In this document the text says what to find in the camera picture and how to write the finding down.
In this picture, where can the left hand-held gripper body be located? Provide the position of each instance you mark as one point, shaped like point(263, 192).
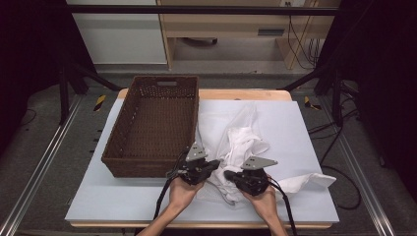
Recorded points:
point(193, 172)

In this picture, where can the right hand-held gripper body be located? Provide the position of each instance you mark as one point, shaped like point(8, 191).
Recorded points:
point(252, 182)

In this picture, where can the white garment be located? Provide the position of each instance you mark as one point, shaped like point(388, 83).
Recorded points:
point(242, 144)

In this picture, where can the brown woven basket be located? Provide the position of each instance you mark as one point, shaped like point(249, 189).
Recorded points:
point(154, 131)

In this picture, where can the person's left hand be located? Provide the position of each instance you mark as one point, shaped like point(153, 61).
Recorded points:
point(182, 195)

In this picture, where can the person's right hand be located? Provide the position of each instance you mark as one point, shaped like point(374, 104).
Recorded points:
point(265, 205)

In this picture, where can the white table cover sheet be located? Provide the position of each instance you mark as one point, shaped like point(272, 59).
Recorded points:
point(288, 131)

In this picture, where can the wooden table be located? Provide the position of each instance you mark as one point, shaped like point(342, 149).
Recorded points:
point(246, 95)

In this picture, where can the yellow black tape marker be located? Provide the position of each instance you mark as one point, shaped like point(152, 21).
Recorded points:
point(309, 103)
point(100, 102)

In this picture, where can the black metal stand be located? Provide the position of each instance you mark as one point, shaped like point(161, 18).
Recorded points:
point(337, 98)
point(64, 95)

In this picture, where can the wooden desk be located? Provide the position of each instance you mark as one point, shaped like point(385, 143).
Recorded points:
point(229, 23)

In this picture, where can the white cabinet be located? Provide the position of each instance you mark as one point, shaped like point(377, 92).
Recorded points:
point(121, 39)

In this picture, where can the black horizontal bar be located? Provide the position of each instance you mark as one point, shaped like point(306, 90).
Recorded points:
point(196, 10)

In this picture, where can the black curtain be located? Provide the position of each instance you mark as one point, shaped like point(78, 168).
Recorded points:
point(29, 65)
point(377, 82)

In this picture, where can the aluminium rail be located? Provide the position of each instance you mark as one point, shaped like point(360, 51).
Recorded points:
point(360, 183)
point(39, 164)

